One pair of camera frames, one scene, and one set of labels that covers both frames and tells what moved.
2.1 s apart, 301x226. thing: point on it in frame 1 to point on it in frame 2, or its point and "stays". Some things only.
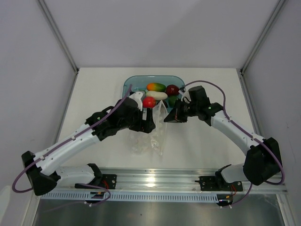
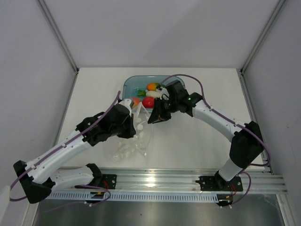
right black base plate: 218,183 stays
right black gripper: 175,113 to 154,117
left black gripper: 144,125 to 131,131
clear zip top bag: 151,143 to 131,150
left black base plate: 108,181 stays
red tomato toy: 149,102 stays
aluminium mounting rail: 181,180 stays
